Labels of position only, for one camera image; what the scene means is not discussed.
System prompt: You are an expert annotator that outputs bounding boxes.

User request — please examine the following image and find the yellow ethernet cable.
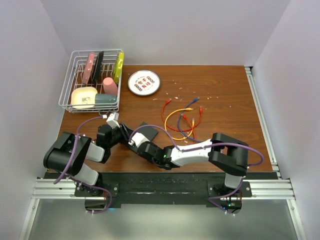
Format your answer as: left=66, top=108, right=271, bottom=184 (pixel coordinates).
left=164, top=107, right=196, bottom=141

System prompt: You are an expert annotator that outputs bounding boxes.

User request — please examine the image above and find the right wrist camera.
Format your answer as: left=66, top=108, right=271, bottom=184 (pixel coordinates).
left=128, top=132, right=149, bottom=148

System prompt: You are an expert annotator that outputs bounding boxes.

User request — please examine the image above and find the pink cup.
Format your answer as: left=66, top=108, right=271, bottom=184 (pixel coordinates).
left=102, top=77, right=118, bottom=96

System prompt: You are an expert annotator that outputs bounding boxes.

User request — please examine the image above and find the round patterned plate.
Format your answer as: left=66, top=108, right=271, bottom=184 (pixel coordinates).
left=128, top=70, right=161, bottom=96

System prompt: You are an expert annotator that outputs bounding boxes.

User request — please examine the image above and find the aluminium frame rail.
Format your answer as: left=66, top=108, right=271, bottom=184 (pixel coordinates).
left=20, top=65, right=306, bottom=240

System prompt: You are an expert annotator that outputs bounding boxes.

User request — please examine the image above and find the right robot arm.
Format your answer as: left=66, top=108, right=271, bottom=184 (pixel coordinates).
left=131, top=132, right=249, bottom=197

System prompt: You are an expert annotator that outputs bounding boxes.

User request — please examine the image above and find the blue ethernet cable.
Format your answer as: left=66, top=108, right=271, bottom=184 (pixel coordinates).
left=177, top=96, right=203, bottom=144

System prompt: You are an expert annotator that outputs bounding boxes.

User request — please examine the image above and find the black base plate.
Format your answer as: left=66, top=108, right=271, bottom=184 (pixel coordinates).
left=74, top=171, right=279, bottom=209

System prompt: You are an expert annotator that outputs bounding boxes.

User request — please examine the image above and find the black network switch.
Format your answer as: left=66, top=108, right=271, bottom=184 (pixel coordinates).
left=128, top=126, right=159, bottom=153

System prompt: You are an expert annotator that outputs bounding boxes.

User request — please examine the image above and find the pink plate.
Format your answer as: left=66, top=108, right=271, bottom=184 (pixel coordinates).
left=82, top=51, right=95, bottom=85

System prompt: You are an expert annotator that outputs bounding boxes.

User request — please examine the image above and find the purple cable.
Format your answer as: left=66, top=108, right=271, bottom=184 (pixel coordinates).
left=128, top=124, right=265, bottom=216
left=52, top=113, right=115, bottom=215

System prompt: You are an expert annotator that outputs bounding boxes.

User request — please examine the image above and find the yellow-green plate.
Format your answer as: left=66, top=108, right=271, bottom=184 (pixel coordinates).
left=112, top=51, right=125, bottom=83

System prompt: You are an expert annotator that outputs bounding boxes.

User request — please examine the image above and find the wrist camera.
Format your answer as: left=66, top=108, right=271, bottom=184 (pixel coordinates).
left=106, top=112, right=120, bottom=129
left=128, top=132, right=149, bottom=148

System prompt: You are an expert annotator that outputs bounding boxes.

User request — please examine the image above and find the white wire dish rack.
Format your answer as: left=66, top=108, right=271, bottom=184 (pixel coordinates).
left=58, top=49, right=122, bottom=113

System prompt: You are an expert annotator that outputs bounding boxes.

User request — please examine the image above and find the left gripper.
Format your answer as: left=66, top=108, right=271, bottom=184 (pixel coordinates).
left=107, top=123, right=136, bottom=149

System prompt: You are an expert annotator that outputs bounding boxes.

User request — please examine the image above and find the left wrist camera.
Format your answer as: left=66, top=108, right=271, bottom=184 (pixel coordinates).
left=106, top=112, right=120, bottom=129

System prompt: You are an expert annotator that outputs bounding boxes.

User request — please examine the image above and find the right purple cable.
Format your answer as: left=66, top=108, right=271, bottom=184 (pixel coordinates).
left=128, top=124, right=265, bottom=216

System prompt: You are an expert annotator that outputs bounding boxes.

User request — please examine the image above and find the cream square bowl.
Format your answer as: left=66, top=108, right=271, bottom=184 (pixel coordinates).
left=70, top=86, right=98, bottom=110

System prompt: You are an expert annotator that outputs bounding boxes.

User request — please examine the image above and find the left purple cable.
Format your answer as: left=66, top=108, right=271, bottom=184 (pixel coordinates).
left=52, top=113, right=115, bottom=215

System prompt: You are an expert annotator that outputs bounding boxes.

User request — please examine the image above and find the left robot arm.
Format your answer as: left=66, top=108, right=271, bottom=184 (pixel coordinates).
left=43, top=123, right=133, bottom=197

